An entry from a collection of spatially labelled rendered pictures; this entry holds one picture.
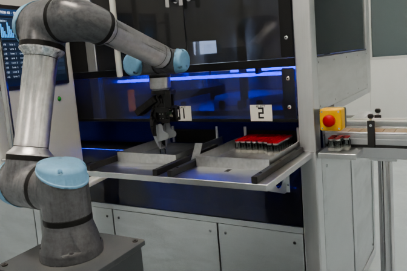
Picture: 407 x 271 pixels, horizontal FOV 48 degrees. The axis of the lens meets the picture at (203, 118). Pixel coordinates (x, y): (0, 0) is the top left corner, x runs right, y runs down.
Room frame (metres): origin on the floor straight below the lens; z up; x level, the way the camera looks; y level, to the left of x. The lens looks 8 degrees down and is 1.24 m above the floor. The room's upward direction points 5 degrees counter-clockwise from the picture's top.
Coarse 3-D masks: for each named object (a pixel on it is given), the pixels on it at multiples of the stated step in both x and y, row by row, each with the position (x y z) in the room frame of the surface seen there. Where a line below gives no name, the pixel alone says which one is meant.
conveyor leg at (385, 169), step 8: (376, 160) 1.57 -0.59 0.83; (384, 160) 1.56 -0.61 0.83; (392, 160) 1.54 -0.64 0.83; (384, 168) 1.58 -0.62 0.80; (392, 168) 1.59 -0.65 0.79; (384, 176) 1.58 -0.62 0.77; (392, 176) 1.58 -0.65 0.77; (384, 184) 1.58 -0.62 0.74; (392, 184) 1.58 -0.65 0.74; (384, 192) 1.58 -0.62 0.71; (392, 192) 1.58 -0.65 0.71; (384, 200) 1.58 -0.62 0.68; (392, 200) 1.58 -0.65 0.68; (384, 208) 1.58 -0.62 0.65; (392, 208) 1.58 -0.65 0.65; (384, 216) 1.58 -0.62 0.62; (392, 216) 1.58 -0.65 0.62; (384, 224) 1.58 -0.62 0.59; (392, 224) 1.58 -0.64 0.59; (384, 232) 1.58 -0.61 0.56; (392, 232) 1.58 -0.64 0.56; (384, 240) 1.58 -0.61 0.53; (392, 240) 1.58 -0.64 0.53; (384, 248) 1.58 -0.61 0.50; (392, 248) 1.58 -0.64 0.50; (384, 256) 1.58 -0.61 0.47; (392, 256) 1.58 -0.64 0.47; (384, 264) 1.58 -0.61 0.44; (392, 264) 1.58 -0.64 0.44
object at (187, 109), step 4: (180, 108) 1.83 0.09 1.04; (184, 108) 1.82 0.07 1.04; (188, 108) 1.81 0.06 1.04; (180, 112) 1.83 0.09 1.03; (184, 112) 1.82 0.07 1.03; (188, 112) 1.81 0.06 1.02; (180, 116) 1.83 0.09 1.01; (188, 116) 1.81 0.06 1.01; (180, 120) 1.83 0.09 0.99; (184, 120) 1.82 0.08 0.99; (188, 120) 1.81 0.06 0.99
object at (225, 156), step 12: (228, 144) 1.69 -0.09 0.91; (204, 156) 1.48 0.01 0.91; (216, 156) 1.61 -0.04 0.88; (228, 156) 1.60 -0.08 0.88; (240, 156) 1.58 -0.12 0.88; (252, 156) 1.57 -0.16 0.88; (264, 156) 1.55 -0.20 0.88; (276, 156) 1.42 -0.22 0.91; (240, 168) 1.41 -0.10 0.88; (252, 168) 1.39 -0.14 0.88; (264, 168) 1.37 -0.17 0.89
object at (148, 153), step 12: (144, 144) 1.81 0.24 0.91; (156, 144) 1.87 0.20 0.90; (168, 144) 1.92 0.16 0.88; (180, 144) 1.90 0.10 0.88; (192, 144) 1.88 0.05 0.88; (204, 144) 1.70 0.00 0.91; (120, 156) 1.66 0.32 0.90; (132, 156) 1.63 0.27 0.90; (144, 156) 1.61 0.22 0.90; (156, 156) 1.58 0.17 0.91; (168, 156) 1.55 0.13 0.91; (180, 156) 1.56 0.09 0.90
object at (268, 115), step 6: (252, 108) 1.67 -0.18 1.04; (264, 108) 1.64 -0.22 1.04; (270, 108) 1.63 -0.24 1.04; (252, 114) 1.67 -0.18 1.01; (264, 114) 1.65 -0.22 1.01; (270, 114) 1.63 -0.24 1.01; (252, 120) 1.67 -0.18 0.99; (258, 120) 1.66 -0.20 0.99; (264, 120) 1.65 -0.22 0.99; (270, 120) 1.63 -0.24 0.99
